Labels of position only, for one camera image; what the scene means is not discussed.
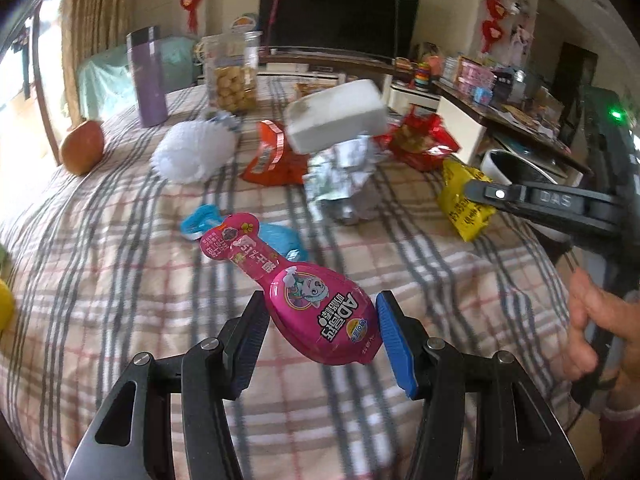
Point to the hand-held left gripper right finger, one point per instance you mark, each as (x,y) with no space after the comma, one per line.
(395,345)

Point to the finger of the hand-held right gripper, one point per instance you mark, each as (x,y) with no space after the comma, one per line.
(555,237)
(545,202)

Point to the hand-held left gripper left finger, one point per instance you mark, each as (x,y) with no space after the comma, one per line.
(247,345)

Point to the white-rimmed trash bin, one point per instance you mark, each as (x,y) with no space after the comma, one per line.
(510,165)

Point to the pink lollipop-shaped candy packet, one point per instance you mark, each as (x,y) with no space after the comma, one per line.
(310,310)

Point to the yellow snack packet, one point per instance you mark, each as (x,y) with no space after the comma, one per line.
(460,215)

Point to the shiny red snack packet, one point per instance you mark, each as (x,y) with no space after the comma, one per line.
(425,145)

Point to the orange-red snack packet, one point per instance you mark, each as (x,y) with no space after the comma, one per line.
(280,170)

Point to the person's right forearm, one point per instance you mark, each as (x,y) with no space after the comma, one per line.
(625,435)

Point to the person's right hand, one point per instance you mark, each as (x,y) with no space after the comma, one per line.
(582,320)

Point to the dark wooden door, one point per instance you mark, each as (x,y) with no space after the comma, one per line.
(577,90)

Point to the blue plastic wrapper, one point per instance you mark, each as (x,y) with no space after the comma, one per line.
(282,240)

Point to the pile of toys and boxes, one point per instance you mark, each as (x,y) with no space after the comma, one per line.
(500,85)

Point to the crumpled silver foil wrapper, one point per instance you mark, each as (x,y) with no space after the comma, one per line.
(340,180)

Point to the white foam block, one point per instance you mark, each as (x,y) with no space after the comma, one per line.
(335,115)

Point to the yellow object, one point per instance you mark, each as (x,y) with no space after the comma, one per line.
(5,310)

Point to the red apple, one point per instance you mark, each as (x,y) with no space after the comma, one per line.
(82,147)

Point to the printed yellow cardboard box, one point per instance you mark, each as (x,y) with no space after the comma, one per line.
(312,90)

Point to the clear cookie jar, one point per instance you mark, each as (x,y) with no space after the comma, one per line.
(232,85)

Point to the white television cabinet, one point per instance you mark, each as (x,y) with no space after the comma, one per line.
(320,67)

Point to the black television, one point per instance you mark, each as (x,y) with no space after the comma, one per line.
(340,15)

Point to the purple thermos bottle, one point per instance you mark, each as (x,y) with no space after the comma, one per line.
(147,85)

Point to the teal plastic covered item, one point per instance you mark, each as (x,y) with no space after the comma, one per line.
(105,80)

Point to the beige curtain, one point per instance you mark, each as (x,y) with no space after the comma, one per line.
(95,0)

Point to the window frame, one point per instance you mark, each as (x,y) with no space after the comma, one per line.
(30,60)

